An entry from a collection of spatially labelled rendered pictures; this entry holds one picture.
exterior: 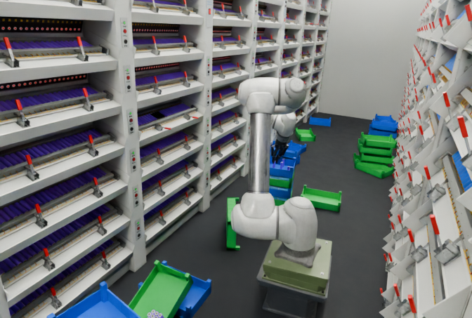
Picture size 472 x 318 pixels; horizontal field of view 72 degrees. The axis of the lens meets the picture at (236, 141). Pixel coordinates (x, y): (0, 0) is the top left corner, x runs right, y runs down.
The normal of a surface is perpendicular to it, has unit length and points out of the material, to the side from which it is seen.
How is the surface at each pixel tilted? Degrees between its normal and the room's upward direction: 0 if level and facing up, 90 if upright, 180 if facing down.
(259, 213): 62
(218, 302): 0
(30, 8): 110
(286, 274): 90
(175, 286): 22
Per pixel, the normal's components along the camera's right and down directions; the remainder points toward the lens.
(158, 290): -0.13, -0.76
